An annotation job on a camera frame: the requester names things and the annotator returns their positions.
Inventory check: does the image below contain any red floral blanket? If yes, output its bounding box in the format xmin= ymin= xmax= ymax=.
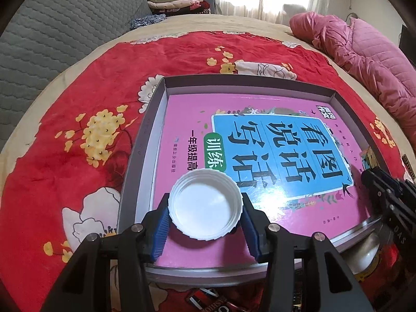
xmin=1 ymin=31 xmax=405 ymax=311

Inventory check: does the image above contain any pink quilted comforter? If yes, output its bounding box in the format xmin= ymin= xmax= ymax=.
xmin=289 ymin=11 xmax=415 ymax=147

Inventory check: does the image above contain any grey shallow cardboard box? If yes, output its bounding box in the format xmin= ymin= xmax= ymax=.
xmin=116 ymin=74 xmax=391 ymax=288

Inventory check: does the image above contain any grey quilted sofa back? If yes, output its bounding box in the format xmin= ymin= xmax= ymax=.
xmin=1 ymin=0 xmax=151 ymax=144

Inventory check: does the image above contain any white oval case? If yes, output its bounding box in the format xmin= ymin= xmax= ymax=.
xmin=341 ymin=232 xmax=380 ymax=275

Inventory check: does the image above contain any beige bed sheet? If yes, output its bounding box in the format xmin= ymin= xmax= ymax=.
xmin=1 ymin=15 xmax=415 ymax=189

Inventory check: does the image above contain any blue patterned cloth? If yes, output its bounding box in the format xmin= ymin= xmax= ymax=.
xmin=131 ymin=14 xmax=166 ymax=30

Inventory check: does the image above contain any stack of folded clothes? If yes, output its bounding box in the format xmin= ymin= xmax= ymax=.
xmin=147 ymin=0 xmax=217 ymax=17

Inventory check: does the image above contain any pink and blue book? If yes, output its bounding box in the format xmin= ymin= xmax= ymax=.
xmin=152 ymin=94 xmax=374 ymax=269

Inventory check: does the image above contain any red lighter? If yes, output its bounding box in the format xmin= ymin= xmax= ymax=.
xmin=185 ymin=287 xmax=260 ymax=311

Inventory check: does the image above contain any white plastic jar lid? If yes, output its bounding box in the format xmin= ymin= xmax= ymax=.
xmin=168 ymin=168 xmax=243 ymax=241

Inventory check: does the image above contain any black television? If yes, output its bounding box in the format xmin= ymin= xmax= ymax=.
xmin=398 ymin=25 xmax=416 ymax=66

